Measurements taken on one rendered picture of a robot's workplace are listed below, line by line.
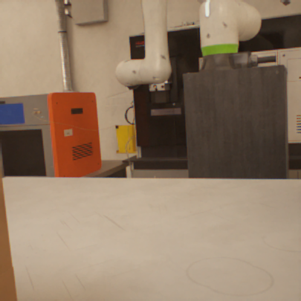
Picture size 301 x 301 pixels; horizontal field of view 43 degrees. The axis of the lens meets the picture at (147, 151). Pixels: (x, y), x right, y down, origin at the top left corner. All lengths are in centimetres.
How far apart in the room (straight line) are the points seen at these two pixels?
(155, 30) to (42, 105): 62
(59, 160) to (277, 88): 102
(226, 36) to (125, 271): 107
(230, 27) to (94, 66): 239
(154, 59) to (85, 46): 218
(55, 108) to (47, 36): 217
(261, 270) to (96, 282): 16
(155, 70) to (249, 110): 45
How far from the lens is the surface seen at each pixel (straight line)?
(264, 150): 129
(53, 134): 179
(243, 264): 41
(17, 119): 192
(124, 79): 161
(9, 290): 27
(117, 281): 39
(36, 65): 398
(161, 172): 216
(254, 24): 152
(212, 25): 138
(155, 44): 157
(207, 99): 130
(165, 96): 211
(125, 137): 231
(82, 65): 371
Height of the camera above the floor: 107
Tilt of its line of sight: 7 degrees down
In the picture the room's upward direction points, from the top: 4 degrees counter-clockwise
